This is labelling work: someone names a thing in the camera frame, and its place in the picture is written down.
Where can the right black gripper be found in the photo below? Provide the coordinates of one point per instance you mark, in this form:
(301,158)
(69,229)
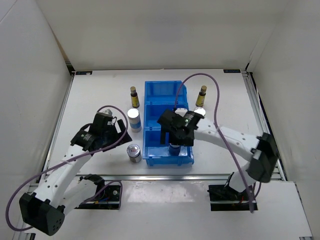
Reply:
(187,142)

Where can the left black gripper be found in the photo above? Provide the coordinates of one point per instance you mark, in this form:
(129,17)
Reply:
(117,135)

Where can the grey-lid spice jar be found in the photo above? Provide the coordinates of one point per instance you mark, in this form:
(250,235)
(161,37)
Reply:
(134,153)
(174,150)

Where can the white blue can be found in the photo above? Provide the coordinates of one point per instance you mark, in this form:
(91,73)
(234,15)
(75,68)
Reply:
(133,115)
(200,110)

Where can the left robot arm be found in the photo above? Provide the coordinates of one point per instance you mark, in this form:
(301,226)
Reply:
(46,207)

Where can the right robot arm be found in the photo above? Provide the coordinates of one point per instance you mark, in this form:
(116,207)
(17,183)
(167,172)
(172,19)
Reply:
(260,152)

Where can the blue plastic bin middle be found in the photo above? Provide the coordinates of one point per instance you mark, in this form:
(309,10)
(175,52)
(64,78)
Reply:
(152,113)

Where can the blue plastic bin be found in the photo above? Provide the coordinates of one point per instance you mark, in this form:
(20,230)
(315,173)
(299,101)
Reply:
(158,92)
(152,113)
(157,154)

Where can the blue plastic bin front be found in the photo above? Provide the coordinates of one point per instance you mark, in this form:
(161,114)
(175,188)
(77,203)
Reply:
(157,154)

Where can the brown bottle left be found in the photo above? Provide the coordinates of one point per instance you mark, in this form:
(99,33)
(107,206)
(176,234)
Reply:
(134,97)

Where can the brown bottle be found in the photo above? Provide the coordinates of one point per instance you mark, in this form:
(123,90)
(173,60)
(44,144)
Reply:
(134,97)
(201,96)

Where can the blue plastic bin rear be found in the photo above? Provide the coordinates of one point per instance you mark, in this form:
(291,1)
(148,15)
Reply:
(158,92)

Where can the brown bottle right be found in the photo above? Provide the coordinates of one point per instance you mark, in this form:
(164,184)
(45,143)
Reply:
(201,96)

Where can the black label left corner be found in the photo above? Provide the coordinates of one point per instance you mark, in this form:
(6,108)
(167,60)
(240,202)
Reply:
(83,73)

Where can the black label corner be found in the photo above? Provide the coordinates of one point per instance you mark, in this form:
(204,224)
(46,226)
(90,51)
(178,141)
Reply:
(83,73)
(232,71)

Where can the black label right corner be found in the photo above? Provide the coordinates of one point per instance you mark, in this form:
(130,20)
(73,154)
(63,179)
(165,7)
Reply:
(232,71)

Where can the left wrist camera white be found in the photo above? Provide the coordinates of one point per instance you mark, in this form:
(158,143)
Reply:
(108,112)

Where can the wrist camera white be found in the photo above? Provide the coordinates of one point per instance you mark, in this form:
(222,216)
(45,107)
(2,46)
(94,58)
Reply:
(181,111)
(108,112)

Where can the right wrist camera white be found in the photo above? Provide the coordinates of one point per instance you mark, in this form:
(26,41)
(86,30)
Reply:
(181,111)

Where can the aluminium frame rail front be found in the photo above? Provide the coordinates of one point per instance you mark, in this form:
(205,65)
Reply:
(170,177)

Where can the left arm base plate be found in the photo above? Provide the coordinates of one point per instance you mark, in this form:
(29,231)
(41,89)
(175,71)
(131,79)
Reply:
(109,199)

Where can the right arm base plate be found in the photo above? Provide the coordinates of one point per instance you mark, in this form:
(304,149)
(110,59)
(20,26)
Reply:
(225,199)

